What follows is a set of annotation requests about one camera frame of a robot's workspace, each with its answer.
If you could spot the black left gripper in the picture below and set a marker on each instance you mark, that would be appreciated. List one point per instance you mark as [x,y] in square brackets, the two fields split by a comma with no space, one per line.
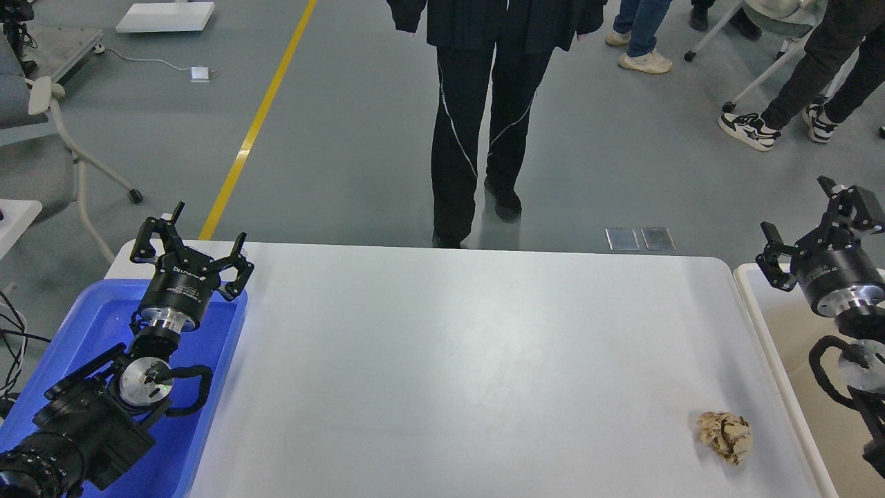
[178,289]

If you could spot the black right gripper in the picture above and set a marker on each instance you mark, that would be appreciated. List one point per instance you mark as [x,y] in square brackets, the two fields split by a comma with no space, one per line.
[841,276]

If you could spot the brown paper ball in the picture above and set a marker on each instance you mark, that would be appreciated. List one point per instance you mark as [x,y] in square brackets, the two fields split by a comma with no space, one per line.
[728,435]

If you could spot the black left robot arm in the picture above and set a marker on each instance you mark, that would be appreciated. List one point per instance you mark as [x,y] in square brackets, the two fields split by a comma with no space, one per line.
[95,424]

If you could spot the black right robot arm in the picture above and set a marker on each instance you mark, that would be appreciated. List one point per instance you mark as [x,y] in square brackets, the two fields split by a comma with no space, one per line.
[849,367]

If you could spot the beige plastic bin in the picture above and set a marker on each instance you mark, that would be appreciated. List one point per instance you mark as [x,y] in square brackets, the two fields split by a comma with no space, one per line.
[834,436]

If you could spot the blue plastic tray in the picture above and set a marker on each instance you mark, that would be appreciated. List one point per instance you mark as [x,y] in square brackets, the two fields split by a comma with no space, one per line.
[99,320]

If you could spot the right metal floor plate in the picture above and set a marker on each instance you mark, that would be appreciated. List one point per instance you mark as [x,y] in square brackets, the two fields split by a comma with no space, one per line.
[658,239]

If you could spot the metal floor plate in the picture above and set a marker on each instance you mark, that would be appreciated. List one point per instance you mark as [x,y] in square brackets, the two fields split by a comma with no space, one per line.
[658,239]
[622,239]

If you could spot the white side table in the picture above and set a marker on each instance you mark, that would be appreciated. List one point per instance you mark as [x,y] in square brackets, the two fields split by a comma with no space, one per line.
[17,216]

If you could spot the grey office chair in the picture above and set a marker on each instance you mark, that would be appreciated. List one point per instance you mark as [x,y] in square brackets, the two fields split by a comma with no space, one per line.
[42,166]

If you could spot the left metal floor plate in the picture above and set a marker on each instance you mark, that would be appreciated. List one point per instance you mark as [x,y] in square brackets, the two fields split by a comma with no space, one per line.
[622,239]

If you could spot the person with black-white sneakers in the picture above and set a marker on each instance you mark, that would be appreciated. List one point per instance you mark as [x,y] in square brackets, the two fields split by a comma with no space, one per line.
[847,27]

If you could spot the white flat board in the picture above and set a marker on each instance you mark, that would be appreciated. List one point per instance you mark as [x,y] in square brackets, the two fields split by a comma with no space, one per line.
[166,17]

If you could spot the person in blue jeans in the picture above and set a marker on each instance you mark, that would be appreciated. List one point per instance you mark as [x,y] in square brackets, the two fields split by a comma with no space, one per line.
[635,26]

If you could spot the person in black clothes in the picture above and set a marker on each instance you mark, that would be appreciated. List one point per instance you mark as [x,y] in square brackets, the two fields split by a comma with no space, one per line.
[489,55]

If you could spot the white power adapter with cable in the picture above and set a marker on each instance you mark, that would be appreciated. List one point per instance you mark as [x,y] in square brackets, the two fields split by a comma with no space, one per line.
[196,74]

